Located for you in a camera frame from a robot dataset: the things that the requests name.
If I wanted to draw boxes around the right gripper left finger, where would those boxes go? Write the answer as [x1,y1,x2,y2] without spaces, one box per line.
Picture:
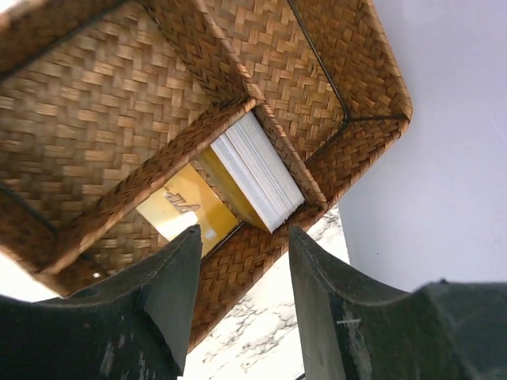
[1,225,202,379]

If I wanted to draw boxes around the brown woven wicker tray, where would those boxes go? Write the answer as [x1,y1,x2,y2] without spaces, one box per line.
[1,1,413,348]

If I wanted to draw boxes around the silver cards in tray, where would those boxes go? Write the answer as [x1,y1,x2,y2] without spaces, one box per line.
[211,112,304,233]

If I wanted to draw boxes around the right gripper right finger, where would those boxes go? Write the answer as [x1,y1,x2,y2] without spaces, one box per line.
[288,227,506,379]

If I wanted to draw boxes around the gold VIP credit card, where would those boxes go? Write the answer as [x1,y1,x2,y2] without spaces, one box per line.
[136,164,239,257]

